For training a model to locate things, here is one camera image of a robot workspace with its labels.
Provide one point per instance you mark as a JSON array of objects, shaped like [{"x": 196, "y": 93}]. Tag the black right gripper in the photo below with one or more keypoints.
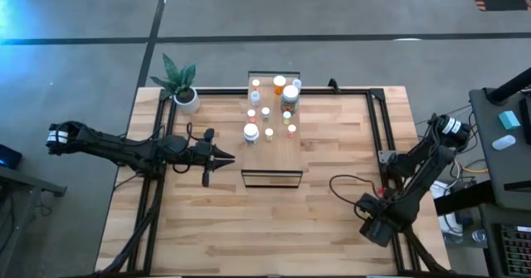
[{"x": 377, "y": 232}]

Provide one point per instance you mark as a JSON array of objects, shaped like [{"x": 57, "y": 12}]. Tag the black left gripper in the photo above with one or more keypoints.
[{"x": 203, "y": 157}]

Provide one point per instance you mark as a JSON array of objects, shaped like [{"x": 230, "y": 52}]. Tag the white aspirin bottle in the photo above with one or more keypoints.
[{"x": 251, "y": 129}]

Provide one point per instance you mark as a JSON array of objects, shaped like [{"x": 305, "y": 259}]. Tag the pink pill bottle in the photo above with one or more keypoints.
[{"x": 251, "y": 113}]

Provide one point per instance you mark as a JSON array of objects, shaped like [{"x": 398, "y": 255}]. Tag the small pale yellow pill bottle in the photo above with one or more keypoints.
[{"x": 269, "y": 132}]

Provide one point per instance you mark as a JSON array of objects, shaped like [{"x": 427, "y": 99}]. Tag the pale green pill bottle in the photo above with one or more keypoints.
[{"x": 265, "y": 111}]

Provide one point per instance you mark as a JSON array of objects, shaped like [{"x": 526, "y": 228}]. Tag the clear bottle ribbed cap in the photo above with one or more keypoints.
[{"x": 255, "y": 96}]

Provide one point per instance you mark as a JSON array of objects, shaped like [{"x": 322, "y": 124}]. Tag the small orange-red pill bottle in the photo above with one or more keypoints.
[{"x": 292, "y": 128}]

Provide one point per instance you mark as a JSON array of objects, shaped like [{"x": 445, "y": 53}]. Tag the yellow-green pill bottle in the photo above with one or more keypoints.
[{"x": 286, "y": 115}]

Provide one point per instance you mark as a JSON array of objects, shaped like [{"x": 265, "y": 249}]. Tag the yellow bottle red yellow pills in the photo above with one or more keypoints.
[{"x": 256, "y": 82}]

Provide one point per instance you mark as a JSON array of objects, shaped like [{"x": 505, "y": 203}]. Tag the multivitamin gummies bottle green label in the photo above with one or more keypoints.
[{"x": 290, "y": 92}]

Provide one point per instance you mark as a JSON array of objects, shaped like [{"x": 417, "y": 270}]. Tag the orange pill bottle white cap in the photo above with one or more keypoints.
[{"x": 279, "y": 80}]

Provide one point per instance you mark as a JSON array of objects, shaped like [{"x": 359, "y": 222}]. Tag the clear bottle pink contents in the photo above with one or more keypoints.
[{"x": 296, "y": 82}]

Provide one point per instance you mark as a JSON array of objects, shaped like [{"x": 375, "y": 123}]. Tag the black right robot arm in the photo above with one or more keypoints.
[{"x": 419, "y": 174}]

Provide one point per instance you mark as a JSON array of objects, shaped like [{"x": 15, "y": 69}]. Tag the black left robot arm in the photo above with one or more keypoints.
[{"x": 112, "y": 147}]

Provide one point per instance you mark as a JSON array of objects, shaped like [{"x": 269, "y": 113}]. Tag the small red clip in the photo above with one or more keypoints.
[{"x": 381, "y": 191}]

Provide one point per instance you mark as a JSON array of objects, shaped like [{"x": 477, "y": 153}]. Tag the green plant in white pot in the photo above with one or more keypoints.
[{"x": 186, "y": 101}]

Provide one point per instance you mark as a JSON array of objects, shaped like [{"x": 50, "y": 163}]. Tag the white power strip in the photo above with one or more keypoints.
[{"x": 450, "y": 224}]

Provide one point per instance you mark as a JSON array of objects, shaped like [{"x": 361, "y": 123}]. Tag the dark grey lower desk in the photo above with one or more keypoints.
[{"x": 489, "y": 228}]

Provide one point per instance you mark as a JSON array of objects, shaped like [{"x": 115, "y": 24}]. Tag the black keyboard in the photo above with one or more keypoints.
[{"x": 516, "y": 251}]

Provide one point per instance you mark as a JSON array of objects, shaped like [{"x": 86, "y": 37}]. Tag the white cup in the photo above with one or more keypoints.
[{"x": 504, "y": 142}]

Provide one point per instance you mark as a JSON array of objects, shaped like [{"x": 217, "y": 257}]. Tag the teal box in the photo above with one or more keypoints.
[{"x": 509, "y": 120}]

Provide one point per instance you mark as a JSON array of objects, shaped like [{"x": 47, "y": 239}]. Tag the grey metal stand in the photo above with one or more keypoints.
[{"x": 29, "y": 182}]

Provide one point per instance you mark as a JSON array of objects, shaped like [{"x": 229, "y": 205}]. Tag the black pole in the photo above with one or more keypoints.
[{"x": 510, "y": 88}]

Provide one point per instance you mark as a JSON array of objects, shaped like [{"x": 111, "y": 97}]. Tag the black box blue light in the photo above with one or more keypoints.
[{"x": 10, "y": 155}]

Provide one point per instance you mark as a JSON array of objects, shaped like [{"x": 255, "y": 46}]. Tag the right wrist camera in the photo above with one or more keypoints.
[{"x": 367, "y": 205}]

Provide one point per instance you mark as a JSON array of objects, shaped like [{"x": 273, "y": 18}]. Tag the wooden shelf black metal frame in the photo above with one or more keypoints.
[{"x": 274, "y": 157}]

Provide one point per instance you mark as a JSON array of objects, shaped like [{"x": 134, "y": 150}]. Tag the small black camera mount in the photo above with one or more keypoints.
[{"x": 333, "y": 85}]

